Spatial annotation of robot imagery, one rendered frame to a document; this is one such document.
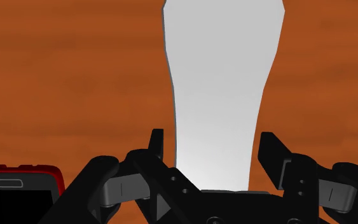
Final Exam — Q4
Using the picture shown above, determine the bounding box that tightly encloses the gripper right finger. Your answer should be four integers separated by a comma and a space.
257, 131, 358, 224

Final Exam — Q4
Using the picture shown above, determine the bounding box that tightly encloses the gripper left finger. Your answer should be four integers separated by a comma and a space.
39, 129, 202, 224

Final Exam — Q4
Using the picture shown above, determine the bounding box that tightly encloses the red-cased black phone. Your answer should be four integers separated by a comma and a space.
0, 164, 66, 224

